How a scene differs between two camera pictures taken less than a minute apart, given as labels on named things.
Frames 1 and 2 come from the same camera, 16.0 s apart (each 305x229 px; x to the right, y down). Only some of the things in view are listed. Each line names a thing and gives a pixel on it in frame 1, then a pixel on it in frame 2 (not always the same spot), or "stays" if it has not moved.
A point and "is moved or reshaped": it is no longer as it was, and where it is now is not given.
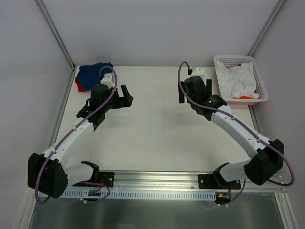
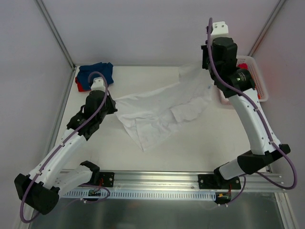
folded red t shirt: (79, 86) stays
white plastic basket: (230, 61) stays
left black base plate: (106, 178) stays
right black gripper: (181, 94) to (205, 57)
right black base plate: (217, 182) stays
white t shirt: (238, 80) is moved or reshaped
